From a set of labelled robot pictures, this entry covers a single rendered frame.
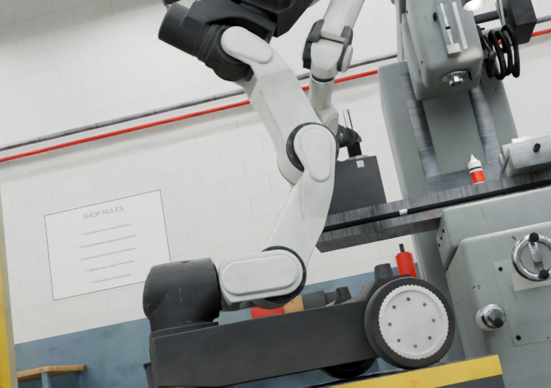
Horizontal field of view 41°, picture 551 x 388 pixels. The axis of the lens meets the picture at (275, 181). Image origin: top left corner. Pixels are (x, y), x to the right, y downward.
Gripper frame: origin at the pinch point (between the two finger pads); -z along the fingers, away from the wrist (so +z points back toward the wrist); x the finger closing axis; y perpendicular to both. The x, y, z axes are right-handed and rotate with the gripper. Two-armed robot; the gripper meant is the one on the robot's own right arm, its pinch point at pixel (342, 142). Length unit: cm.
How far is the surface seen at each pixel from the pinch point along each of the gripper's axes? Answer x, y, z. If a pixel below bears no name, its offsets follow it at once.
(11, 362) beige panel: 130, 48, 20
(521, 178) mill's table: -50, 25, -11
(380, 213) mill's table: -7.3, 26.5, 0.8
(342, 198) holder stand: 5.1, 17.8, -3.0
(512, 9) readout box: -61, -44, -46
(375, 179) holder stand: -6.1, 13.2, -8.2
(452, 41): -41.4, -24.0, -6.9
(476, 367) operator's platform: -37, 76, 62
